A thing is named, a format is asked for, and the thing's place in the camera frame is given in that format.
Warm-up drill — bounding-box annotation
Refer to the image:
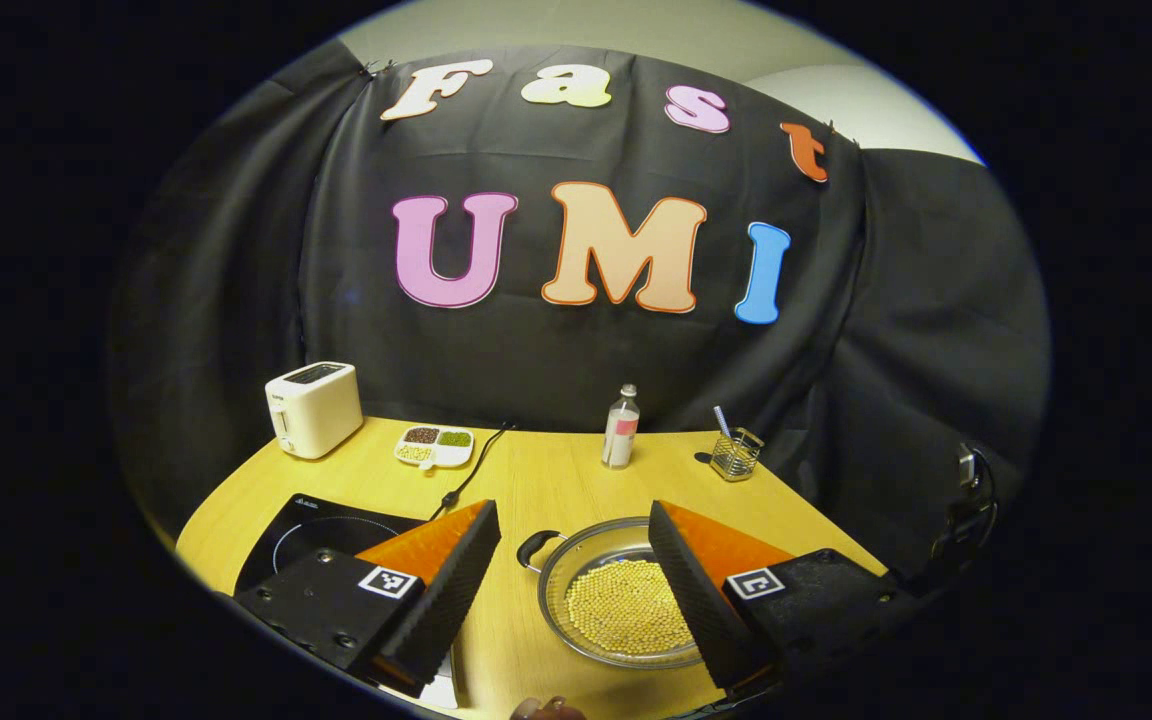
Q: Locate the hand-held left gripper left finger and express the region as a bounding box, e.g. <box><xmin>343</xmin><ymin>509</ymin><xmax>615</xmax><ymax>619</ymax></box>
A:
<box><xmin>234</xmin><ymin>500</ymin><xmax>503</xmax><ymax>699</ymax></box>

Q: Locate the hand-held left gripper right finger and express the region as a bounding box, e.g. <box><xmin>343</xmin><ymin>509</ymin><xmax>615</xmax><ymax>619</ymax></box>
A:
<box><xmin>647</xmin><ymin>500</ymin><xmax>922</xmax><ymax>693</ymax></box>

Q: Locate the steel pot with soybeans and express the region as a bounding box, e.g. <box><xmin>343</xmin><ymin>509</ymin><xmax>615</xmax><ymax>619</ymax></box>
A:
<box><xmin>516</xmin><ymin>516</ymin><xmax>707</xmax><ymax>671</ymax></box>

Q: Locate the black induction cooktop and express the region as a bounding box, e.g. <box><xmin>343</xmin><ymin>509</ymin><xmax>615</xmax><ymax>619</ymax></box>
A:
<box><xmin>234</xmin><ymin>493</ymin><xmax>459</xmax><ymax>709</ymax></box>

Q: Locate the white divided dish of beans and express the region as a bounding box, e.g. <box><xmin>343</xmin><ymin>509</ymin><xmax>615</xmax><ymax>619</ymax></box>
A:
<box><xmin>394</xmin><ymin>425</ymin><xmax>476</xmax><ymax>471</ymax></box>

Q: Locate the clear bottle with pink label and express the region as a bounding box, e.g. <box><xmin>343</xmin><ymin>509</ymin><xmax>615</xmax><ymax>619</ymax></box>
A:
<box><xmin>602</xmin><ymin>384</ymin><xmax>641</xmax><ymax>470</ymax></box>

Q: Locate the white toaster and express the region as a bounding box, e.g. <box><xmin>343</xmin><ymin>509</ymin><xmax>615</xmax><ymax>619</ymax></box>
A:
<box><xmin>265</xmin><ymin>361</ymin><xmax>364</xmax><ymax>461</ymax></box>

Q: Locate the black power cable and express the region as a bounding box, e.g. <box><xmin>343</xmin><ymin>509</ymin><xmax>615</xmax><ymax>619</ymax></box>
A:
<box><xmin>426</xmin><ymin>420</ymin><xmax>517</xmax><ymax>523</ymax></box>

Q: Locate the wire mesh basket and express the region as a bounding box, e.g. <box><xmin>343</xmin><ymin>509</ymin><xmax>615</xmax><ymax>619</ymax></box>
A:
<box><xmin>709</xmin><ymin>428</ymin><xmax>765</xmax><ymax>483</ymax></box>

